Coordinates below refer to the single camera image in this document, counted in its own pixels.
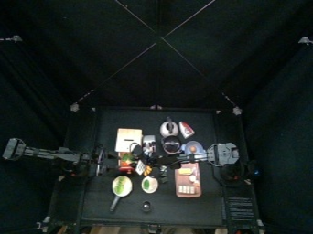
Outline toy frying pan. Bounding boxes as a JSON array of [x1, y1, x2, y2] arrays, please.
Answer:
[[107, 175, 135, 213]]

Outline white text label sticker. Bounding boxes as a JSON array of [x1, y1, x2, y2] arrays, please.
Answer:
[[225, 196, 257, 222]]

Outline white toy sliced pieces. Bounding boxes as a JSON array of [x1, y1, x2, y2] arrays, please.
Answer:
[[178, 185, 196, 195]]

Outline red and white toy carton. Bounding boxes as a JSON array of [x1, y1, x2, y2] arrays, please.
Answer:
[[178, 121, 196, 140]]

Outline white grid toy waffle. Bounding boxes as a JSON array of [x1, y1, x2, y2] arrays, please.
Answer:
[[135, 159, 148, 176]]

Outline black toy pot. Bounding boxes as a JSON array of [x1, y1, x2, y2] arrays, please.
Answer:
[[160, 135, 183, 155]]

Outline red and green toy vegetable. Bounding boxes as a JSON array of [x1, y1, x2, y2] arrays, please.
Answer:
[[118, 152, 138, 176]]

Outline silver toy kettle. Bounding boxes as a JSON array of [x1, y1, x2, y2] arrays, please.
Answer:
[[159, 116, 179, 138]]

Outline silver toy toaster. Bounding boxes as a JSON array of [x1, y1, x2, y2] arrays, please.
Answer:
[[142, 134, 158, 154]]

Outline small white bowl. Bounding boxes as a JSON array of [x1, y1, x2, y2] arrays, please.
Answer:
[[139, 175, 160, 195]]

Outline green toy corn husk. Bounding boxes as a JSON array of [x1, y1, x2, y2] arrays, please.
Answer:
[[115, 178, 130, 195]]

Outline blue plate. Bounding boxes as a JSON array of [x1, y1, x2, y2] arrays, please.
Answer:
[[180, 140, 207, 157]]

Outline pink toy cutting board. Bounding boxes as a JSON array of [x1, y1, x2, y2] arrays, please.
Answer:
[[174, 162, 203, 199]]

